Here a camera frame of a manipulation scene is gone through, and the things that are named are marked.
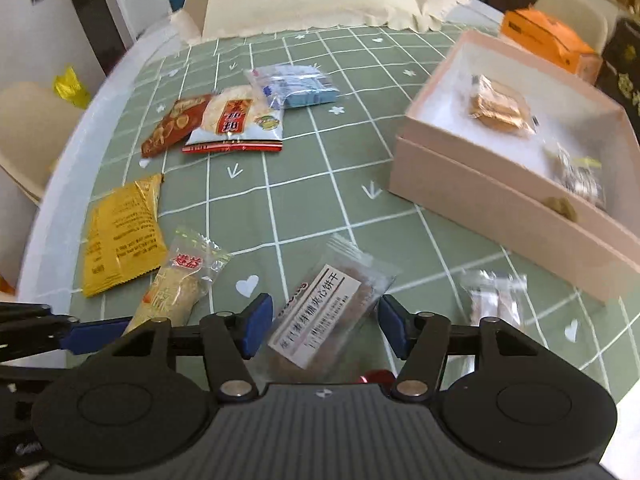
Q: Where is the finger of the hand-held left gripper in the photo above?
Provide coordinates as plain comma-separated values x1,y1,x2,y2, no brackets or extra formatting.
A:
0,301,132,357
0,364,67,397

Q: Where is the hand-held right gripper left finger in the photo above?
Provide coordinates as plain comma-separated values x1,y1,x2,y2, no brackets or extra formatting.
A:
107,293,275,403

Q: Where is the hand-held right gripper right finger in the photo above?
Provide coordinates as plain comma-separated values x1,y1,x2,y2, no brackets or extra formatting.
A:
377,295,546,403

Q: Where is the brown biscuit packet white label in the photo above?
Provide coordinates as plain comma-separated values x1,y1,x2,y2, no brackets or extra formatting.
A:
250,233,402,387

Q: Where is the clear packet with cream bar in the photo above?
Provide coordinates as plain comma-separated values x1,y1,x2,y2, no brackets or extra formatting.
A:
122,227,234,337

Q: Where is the yellow snack packet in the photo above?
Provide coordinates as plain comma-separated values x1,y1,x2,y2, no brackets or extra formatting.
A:
81,173,169,299

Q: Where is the small clear candy packet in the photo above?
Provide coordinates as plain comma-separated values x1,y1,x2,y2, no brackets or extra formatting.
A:
459,268,529,332

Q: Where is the pink cardboard box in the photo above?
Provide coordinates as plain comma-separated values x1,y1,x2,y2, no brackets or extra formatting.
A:
389,29,640,304

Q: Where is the white rice cracker packet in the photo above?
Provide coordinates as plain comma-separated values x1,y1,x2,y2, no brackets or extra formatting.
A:
182,85,285,155

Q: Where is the red snack packet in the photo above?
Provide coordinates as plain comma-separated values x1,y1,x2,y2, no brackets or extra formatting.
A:
141,93,216,160

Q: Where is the silver snack packet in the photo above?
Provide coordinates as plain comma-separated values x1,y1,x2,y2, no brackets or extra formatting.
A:
544,142,609,209

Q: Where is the golden brown biscuit packet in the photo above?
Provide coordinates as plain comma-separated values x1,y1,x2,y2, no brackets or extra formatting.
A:
467,74,539,137

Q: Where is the clear packet with blue contents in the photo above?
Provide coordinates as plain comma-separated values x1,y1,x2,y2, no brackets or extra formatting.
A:
244,63,337,110

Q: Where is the small red object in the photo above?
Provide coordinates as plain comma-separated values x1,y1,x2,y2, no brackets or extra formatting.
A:
357,369,396,386

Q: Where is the green checked tablecloth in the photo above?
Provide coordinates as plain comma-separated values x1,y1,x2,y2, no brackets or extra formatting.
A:
64,22,640,407

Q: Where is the olive brown box knob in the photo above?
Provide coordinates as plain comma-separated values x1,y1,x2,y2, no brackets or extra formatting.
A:
544,196,577,222

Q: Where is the beige chair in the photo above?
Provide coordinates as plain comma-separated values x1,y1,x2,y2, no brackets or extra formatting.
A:
532,0,609,42
0,82,87,207

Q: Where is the yellow plastic bag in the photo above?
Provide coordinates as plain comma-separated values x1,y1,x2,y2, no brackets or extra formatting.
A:
53,65,92,109

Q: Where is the cream printed food cover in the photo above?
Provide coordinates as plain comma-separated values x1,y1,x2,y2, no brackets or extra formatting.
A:
170,0,473,44

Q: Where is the orange snack bag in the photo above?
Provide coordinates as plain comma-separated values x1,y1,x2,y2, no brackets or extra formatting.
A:
500,6,604,84

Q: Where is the black printed bag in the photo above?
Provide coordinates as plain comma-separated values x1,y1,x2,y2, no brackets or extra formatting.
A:
596,17,640,128

